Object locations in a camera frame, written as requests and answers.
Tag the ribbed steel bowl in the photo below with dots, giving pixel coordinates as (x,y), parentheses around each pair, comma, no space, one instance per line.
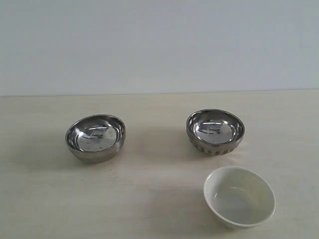
(214,131)

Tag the plain steel bowl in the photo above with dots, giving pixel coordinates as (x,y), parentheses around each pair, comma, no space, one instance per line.
(96,139)

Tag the white ceramic bowl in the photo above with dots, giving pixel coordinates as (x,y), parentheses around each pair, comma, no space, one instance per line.
(239,198)

